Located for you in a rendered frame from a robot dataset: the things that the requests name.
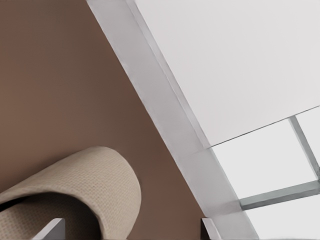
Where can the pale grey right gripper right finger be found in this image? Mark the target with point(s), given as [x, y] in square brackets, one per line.
[209, 230]

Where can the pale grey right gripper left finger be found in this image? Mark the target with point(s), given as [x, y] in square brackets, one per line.
[53, 230]

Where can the beige woven fabric shoe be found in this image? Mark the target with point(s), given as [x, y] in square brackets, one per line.
[105, 180]

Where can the silver frame post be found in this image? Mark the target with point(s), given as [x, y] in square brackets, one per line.
[277, 195]
[305, 145]

